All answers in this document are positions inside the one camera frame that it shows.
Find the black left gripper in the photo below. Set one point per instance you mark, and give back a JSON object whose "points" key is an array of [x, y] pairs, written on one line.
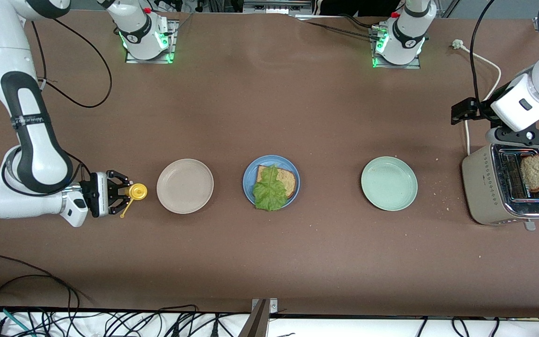
{"points": [[477, 110]]}

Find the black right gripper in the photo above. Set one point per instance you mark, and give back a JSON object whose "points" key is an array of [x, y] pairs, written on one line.
{"points": [[99, 194]]}

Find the yellow mustard squeeze bottle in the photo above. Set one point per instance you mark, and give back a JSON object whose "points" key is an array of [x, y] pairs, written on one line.
{"points": [[137, 191]]}

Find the green lettuce leaf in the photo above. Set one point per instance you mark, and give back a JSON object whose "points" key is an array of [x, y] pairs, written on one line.
{"points": [[269, 192]]}

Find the brown bread slice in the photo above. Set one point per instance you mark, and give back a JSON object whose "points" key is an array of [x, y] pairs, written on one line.
{"points": [[537, 172], [290, 182]]}

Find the beige round plate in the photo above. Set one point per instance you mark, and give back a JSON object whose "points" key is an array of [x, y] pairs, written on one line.
{"points": [[185, 186]]}

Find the pale green round plate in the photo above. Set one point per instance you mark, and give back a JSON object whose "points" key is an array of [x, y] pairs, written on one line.
{"points": [[389, 183]]}

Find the blue round plate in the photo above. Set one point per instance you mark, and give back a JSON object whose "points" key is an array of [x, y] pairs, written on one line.
{"points": [[248, 185]]}

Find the silver two-slot toaster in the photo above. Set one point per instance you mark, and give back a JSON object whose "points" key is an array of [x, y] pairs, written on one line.
{"points": [[484, 187]]}

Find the orange food packet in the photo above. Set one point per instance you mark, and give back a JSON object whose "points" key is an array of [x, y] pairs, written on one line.
{"points": [[382, 3]]}

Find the grey power strip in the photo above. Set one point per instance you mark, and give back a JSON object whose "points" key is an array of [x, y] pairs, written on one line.
{"points": [[274, 7]]}

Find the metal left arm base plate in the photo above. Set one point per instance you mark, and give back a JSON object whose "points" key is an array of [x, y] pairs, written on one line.
{"points": [[412, 66]]}

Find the aluminium table corner bracket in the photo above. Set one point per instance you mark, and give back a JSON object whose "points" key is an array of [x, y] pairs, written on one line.
{"points": [[538, 23]]}

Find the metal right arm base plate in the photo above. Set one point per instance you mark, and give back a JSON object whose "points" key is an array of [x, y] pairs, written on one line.
{"points": [[174, 47]]}

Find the metal table edge bracket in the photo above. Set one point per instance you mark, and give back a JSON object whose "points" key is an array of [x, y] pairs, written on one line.
{"points": [[255, 325]]}

